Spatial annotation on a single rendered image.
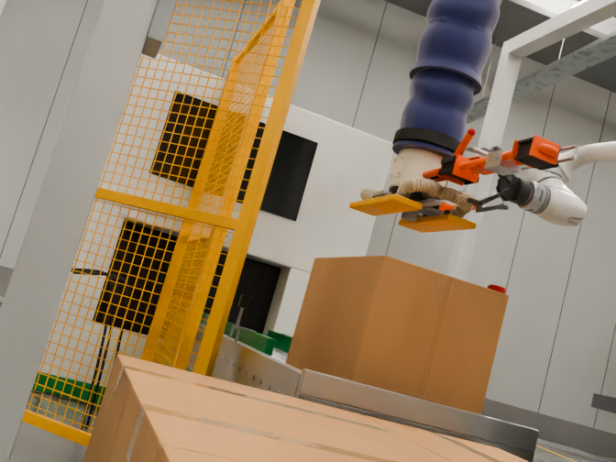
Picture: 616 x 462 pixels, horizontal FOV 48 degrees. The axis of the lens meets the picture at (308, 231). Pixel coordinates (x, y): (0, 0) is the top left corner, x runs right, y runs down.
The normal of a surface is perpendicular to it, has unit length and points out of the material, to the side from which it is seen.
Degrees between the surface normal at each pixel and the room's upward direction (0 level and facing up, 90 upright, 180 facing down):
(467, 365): 90
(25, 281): 90
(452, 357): 90
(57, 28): 90
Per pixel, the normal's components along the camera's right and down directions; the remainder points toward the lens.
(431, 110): -0.22, -0.46
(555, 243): 0.25, -0.07
